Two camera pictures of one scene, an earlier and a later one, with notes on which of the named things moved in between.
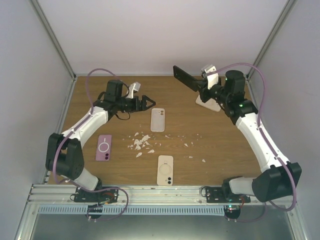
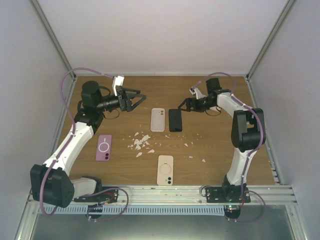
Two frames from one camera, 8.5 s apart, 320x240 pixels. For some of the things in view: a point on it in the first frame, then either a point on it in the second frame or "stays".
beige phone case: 157,121 stays
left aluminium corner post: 38,10 stays
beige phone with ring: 165,175 stays
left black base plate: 109,195 stays
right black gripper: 202,90 -> 188,101
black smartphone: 185,78 -> 175,120
